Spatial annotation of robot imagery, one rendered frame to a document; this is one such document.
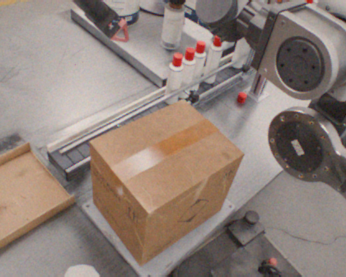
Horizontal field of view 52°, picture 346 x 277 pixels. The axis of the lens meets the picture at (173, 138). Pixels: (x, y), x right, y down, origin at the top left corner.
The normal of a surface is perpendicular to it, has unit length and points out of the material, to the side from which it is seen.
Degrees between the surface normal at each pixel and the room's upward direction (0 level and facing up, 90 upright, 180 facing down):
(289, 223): 0
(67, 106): 0
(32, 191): 0
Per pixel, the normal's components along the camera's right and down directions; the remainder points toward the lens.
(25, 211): 0.13, -0.68
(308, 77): -0.79, 0.37
